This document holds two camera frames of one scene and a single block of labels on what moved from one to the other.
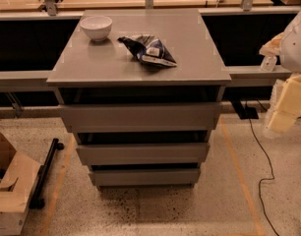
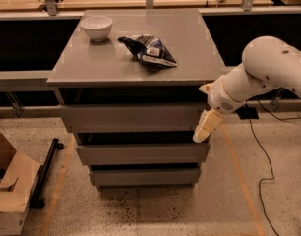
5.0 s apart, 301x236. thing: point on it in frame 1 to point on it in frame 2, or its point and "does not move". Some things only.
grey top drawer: (140, 116) does not move
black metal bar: (38, 198) does not move
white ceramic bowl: (97, 28) does not move
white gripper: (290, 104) to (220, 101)
